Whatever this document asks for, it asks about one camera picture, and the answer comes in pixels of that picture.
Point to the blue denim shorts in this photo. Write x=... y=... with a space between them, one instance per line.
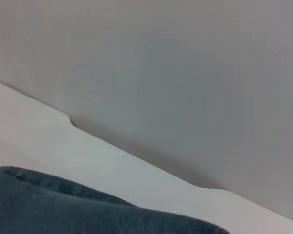
x=63 y=209

